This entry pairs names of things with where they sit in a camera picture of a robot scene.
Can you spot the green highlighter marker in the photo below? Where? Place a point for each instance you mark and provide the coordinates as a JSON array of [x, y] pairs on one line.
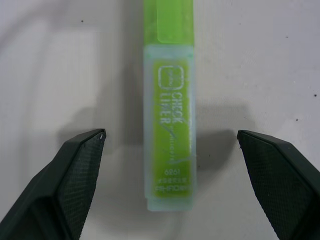
[[170, 105]]

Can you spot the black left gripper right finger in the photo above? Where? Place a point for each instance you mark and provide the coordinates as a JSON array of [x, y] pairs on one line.
[[280, 185]]

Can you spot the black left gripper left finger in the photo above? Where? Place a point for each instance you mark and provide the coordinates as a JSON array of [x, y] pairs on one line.
[[62, 190]]

